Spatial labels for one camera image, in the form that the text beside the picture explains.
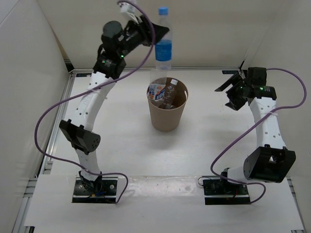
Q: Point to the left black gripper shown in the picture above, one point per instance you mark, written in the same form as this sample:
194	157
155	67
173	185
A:
145	29

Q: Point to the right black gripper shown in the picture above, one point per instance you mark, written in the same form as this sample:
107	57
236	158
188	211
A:
234	103

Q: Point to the blue label water bottle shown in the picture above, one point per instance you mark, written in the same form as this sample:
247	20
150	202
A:
163	49

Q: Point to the bottle with orange label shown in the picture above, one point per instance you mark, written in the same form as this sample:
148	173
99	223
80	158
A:
157	85

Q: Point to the clear white cap bottle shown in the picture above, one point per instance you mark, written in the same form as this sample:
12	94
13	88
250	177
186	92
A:
170	92

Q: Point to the black label small bottle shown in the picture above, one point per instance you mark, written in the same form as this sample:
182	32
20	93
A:
167	106

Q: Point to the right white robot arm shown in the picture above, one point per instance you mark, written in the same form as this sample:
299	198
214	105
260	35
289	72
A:
271	160

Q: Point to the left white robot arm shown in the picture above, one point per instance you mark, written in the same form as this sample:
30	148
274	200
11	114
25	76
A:
117	42

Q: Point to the brown paper bin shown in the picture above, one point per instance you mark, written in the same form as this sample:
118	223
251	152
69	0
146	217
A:
166	120

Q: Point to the right blue rail label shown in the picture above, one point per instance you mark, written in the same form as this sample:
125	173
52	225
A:
230	72

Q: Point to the blue rail label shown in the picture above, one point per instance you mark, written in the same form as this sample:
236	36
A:
83	74
230	72

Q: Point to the left blue rail label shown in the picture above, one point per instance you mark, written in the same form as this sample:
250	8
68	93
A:
83	74

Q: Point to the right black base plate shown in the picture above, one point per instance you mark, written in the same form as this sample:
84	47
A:
222	192

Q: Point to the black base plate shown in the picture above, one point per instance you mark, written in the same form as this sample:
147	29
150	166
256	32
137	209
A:
106	193
222	192

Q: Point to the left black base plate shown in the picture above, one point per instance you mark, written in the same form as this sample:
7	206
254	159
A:
106	193

